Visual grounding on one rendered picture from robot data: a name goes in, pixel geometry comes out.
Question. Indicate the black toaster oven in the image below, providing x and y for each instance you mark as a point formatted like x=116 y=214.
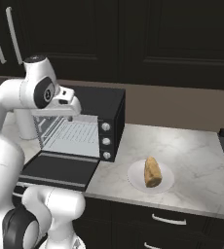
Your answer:
x=97 y=102

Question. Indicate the brown baguette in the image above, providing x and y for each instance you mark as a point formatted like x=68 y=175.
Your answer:
x=152 y=173

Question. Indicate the black toaster oven door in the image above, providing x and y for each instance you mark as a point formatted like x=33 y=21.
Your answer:
x=62 y=168

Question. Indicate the dark drawer front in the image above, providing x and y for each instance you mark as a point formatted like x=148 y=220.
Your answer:
x=133 y=215
x=182 y=241

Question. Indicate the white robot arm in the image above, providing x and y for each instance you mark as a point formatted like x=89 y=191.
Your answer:
x=7 y=97

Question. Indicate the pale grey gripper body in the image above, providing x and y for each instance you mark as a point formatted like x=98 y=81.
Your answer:
x=68 y=108

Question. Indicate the silver toaster oven knob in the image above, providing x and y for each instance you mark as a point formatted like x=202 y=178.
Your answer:
x=106 y=155
x=106 y=126
x=106 y=141

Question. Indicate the white round plate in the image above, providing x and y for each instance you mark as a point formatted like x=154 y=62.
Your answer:
x=135 y=178

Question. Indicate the grey toaster oven rack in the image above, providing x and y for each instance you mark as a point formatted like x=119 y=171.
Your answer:
x=75 y=136

